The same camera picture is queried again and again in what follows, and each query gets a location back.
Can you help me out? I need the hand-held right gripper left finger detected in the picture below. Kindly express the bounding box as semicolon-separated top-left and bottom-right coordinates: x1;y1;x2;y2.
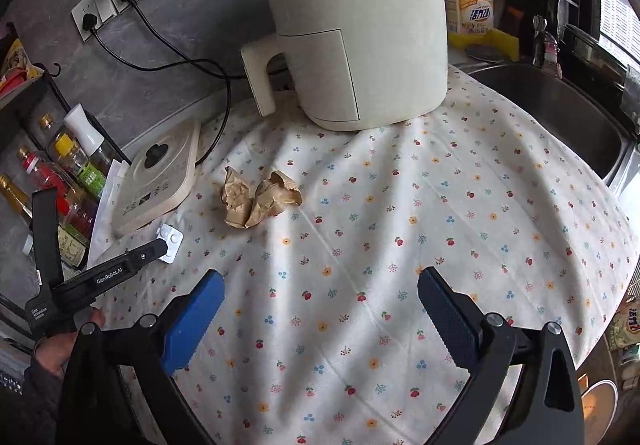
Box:
60;268;226;445

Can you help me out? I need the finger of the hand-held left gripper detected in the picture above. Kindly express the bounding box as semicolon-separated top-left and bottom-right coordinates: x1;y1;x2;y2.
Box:
122;238;172;272
31;188;64;294

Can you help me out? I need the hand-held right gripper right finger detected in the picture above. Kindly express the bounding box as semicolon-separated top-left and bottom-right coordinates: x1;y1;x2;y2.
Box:
417;266;586;445

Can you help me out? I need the silver pill blister pack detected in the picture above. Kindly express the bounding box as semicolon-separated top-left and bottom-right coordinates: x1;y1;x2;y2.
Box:
152;223;184;265

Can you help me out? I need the brown paper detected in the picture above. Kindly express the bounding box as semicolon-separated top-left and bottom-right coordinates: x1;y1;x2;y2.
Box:
219;166;303;230

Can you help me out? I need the white round bin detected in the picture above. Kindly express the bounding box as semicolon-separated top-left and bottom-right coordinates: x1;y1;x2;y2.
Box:
575;355;626;445

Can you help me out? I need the person's left forearm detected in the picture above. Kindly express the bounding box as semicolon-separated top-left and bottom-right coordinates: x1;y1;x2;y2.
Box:
20;360;68;445

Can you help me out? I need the person's left hand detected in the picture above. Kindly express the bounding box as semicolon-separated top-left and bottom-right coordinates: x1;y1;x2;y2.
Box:
34;309;107;379

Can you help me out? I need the amber oil bottle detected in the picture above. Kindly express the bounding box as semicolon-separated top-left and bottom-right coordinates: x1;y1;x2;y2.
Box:
0;174;88;268

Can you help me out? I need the white paper sheet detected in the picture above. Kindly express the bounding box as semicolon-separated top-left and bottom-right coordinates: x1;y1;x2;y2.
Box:
87;159;132;271

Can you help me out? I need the red sauce bottle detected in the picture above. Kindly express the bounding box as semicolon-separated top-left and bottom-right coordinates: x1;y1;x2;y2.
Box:
19;147;98;236

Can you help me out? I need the cream appliance with black knob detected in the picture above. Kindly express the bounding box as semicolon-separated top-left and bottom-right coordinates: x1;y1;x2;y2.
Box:
110;117;202;236

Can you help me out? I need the yellow-capped green label bottle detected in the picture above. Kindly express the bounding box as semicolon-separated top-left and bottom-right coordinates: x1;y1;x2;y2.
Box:
52;132;108;198

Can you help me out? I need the small gold-capped bottle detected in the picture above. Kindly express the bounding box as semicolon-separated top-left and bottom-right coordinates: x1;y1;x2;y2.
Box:
39;112;68;150

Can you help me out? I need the white-capped bottle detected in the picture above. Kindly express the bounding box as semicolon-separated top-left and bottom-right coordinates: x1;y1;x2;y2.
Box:
63;104;118;166

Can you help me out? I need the black spice rack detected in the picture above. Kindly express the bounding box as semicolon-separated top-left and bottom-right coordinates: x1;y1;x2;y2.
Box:
0;22;126;356

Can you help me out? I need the floral white tablecloth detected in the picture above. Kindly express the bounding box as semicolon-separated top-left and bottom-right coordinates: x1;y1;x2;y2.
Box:
87;62;640;445

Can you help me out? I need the yellow snack packet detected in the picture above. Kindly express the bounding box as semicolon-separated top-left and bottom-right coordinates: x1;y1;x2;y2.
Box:
0;37;43;90

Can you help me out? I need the washing powder bag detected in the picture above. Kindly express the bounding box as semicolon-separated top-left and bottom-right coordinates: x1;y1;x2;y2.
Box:
607;295;640;351

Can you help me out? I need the steel sink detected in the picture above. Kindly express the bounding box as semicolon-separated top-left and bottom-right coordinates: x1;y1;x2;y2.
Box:
462;62;636;186

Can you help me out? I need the yellow sponge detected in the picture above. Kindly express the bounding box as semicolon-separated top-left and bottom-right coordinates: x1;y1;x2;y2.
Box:
450;27;521;62

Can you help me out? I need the small pink bottle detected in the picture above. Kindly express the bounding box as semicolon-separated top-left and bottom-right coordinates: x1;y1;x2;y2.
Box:
542;37;563;76

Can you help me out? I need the small clear soap bottle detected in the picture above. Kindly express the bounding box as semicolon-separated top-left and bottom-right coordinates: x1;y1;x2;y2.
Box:
531;15;551;68

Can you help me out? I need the cream air fryer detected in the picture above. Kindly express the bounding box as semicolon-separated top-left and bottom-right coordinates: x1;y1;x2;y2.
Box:
240;0;449;132

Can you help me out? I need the window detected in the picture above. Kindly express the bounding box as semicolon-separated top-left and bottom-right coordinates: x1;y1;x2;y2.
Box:
595;0;640;56

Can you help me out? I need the black power cable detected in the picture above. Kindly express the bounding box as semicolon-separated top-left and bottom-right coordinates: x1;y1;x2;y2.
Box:
82;15;231;80
117;0;233;168

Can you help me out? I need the white single wall socket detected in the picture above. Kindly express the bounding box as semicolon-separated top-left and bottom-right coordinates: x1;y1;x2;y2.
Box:
71;0;121;42

